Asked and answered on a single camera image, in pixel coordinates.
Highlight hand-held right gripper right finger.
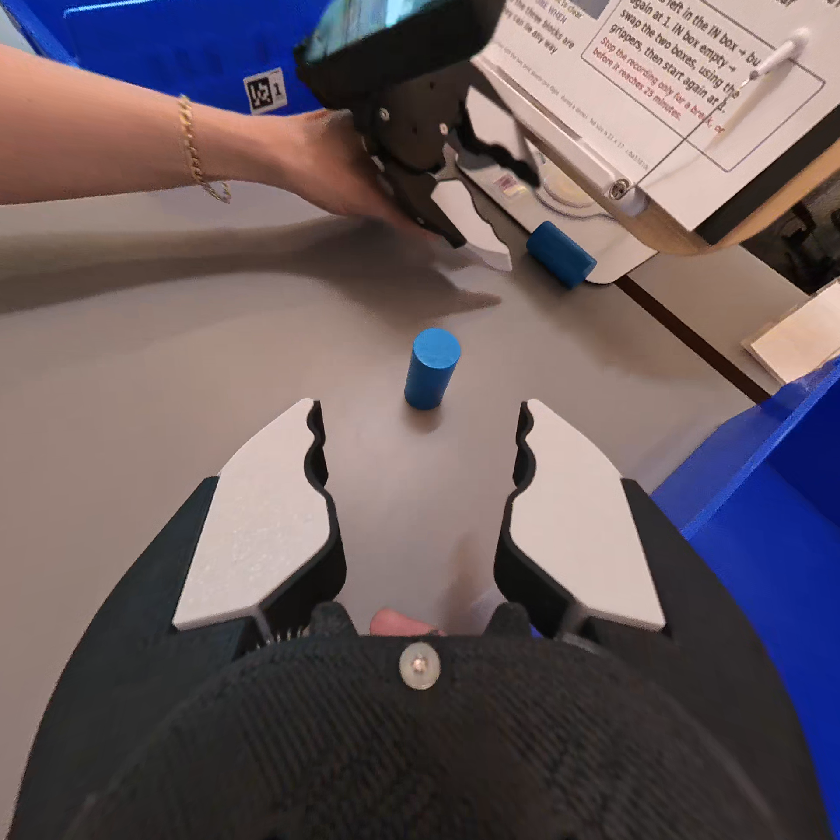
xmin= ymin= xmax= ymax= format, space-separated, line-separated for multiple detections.
xmin=493 ymin=398 xmax=668 ymax=639

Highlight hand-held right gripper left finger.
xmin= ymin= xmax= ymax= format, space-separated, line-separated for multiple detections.
xmin=172 ymin=398 xmax=347 ymax=641

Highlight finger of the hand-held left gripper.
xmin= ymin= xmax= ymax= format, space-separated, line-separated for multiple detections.
xmin=446 ymin=85 xmax=542 ymax=191
xmin=430 ymin=177 xmax=514 ymax=273

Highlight blue wooden cylinder block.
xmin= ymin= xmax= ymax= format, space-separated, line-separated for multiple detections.
xmin=403 ymin=327 xmax=462 ymax=412
xmin=525 ymin=220 xmax=599 ymax=290

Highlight person's left forearm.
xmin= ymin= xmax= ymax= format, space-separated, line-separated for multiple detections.
xmin=0 ymin=42 xmax=296 ymax=207

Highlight person's left hand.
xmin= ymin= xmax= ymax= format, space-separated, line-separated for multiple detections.
xmin=289 ymin=108 xmax=454 ymax=240

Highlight person's right hand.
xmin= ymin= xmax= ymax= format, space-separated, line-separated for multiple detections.
xmin=369 ymin=607 xmax=442 ymax=639

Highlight white stand base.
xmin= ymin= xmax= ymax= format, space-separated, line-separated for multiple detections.
xmin=489 ymin=147 xmax=661 ymax=286

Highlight printed instruction sheet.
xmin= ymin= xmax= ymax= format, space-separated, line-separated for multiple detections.
xmin=472 ymin=0 xmax=840 ymax=231

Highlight blue plastic bin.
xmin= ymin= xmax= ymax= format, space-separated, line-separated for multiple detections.
xmin=650 ymin=357 xmax=840 ymax=840
xmin=0 ymin=0 xmax=329 ymax=118

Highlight wooden sheet stand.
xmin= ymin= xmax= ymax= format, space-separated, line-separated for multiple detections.
xmin=591 ymin=134 xmax=840 ymax=258

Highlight white paper pad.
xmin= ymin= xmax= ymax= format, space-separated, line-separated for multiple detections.
xmin=741 ymin=281 xmax=840 ymax=386

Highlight white tethered pen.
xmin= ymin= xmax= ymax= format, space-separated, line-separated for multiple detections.
xmin=746 ymin=29 xmax=814 ymax=84

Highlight gold chain bracelet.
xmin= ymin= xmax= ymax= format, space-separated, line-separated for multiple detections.
xmin=176 ymin=94 xmax=233 ymax=205

